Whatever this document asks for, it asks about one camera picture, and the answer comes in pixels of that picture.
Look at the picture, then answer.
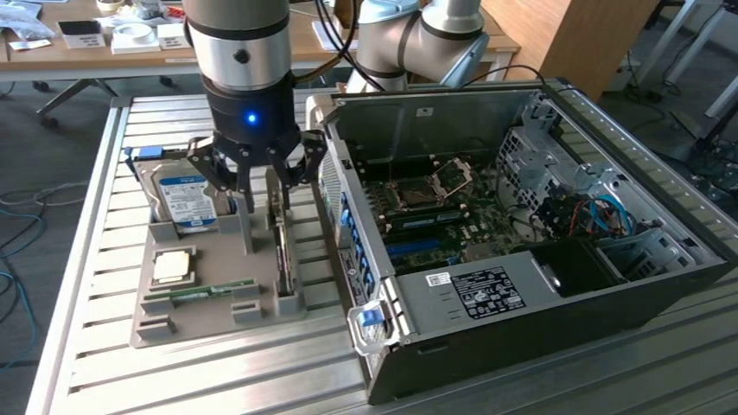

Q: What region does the white desk frame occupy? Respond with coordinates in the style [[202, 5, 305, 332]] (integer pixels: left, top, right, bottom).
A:
[[631, 0, 738, 120]]

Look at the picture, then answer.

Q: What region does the perforated metal drive cage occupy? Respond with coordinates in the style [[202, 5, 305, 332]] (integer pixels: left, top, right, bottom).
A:
[[493, 124, 627, 208]]

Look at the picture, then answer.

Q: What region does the bag of dark parts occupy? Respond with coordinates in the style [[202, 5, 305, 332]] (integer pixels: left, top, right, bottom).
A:
[[134, 0, 165, 21]]

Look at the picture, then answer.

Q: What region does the grey parts rack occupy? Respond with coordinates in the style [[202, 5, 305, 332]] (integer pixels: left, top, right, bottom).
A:
[[129, 196, 309, 349]]

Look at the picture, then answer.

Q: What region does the silver CPU chip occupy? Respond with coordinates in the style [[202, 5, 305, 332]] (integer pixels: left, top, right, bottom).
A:
[[149, 250, 192, 284]]

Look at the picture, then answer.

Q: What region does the green graphics card black fan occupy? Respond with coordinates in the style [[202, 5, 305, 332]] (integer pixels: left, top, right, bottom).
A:
[[263, 167, 299, 300]]

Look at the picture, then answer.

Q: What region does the black open PC case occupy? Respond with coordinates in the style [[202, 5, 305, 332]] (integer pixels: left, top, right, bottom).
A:
[[304, 77, 736, 405]]

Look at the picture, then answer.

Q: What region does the flat white box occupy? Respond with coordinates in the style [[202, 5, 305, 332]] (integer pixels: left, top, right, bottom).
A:
[[108, 32, 162, 55]]

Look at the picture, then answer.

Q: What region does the white box with black top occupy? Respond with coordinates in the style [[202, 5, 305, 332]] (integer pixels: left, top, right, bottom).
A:
[[56, 20, 108, 49]]

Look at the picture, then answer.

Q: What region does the hard disk in blue caddy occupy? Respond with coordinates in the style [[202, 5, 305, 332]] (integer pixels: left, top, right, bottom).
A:
[[122, 145, 231, 237]]

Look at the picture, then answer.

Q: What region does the white tape roll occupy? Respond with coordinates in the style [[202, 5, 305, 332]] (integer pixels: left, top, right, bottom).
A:
[[113, 23, 154, 39]]

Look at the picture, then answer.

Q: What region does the clear plastic bag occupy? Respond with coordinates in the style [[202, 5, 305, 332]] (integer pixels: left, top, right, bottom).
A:
[[0, 0, 56, 40]]

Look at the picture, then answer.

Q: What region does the green RAM stick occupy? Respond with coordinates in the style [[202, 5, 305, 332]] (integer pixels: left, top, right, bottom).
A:
[[385, 207, 465, 230], [142, 279, 259, 302]]

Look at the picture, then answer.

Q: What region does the blue disk wire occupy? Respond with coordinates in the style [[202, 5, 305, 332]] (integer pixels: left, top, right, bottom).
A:
[[587, 195, 635, 237]]

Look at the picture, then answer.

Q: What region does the grey floor cable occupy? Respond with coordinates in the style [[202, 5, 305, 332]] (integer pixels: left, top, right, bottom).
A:
[[0, 180, 89, 209]]

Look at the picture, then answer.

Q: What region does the small white box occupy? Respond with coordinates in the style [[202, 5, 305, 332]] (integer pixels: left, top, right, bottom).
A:
[[156, 22, 190, 51]]

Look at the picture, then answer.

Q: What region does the wooden office desk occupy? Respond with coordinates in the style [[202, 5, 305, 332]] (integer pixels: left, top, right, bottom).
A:
[[0, 0, 202, 126], [287, 0, 523, 94]]

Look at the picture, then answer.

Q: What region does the metal disk bay bracket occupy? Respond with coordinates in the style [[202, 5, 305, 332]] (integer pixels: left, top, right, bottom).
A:
[[592, 222, 722, 282]]

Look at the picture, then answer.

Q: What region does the metal socket cover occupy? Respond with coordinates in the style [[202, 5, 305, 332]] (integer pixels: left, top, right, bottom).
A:
[[429, 156, 475, 196]]

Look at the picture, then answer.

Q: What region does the grey power supply unit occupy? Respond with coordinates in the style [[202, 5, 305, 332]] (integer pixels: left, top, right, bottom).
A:
[[395, 252, 564, 336]]

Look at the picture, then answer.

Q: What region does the white paper card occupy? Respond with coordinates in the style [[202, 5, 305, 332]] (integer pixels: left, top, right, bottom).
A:
[[8, 38, 53, 52]]

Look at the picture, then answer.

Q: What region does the blue expansion slot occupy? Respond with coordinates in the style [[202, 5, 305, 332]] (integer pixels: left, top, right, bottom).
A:
[[384, 239, 460, 257]]

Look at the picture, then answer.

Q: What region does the blue floor cable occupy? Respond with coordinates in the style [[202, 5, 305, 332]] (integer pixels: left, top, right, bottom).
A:
[[0, 209, 46, 373]]

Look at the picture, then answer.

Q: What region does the white paper stack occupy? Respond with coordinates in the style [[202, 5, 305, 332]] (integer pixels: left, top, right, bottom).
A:
[[311, 19, 359, 53]]

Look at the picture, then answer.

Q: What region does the brown cardboard box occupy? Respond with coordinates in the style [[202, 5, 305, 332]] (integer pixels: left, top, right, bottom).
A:
[[333, 0, 361, 42]]

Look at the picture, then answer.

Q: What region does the CPU socket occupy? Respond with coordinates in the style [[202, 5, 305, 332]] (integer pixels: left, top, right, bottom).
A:
[[389, 176, 448, 209]]

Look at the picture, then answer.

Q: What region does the green motherboard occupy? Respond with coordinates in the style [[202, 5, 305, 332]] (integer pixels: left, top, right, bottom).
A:
[[361, 172, 555, 269]]

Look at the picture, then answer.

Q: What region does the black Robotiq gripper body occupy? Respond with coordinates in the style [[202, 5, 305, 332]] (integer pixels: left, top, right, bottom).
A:
[[204, 77, 301, 169]]

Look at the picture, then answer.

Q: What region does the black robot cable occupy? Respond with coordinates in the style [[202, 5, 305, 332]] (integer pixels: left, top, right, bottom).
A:
[[291, 0, 363, 86]]

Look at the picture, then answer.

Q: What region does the blue case release latch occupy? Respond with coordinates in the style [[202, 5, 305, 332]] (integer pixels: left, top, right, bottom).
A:
[[357, 304, 385, 329]]

